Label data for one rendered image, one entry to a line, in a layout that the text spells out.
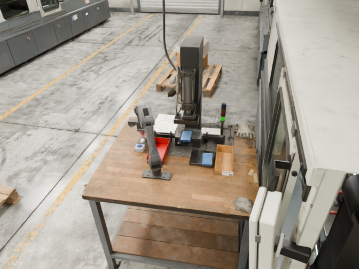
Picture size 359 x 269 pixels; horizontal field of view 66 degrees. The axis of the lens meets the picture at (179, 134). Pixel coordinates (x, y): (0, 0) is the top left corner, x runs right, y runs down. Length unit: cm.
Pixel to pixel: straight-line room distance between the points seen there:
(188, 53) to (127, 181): 95
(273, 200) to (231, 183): 86
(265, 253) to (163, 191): 90
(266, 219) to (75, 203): 245
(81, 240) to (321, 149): 233
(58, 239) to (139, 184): 126
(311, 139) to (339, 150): 9
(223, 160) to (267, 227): 111
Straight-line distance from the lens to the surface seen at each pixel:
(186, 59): 193
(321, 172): 89
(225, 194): 182
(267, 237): 103
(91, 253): 274
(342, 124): 111
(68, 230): 296
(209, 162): 199
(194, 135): 214
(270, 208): 103
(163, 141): 219
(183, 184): 186
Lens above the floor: 221
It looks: 35 degrees down
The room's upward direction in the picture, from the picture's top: 1 degrees counter-clockwise
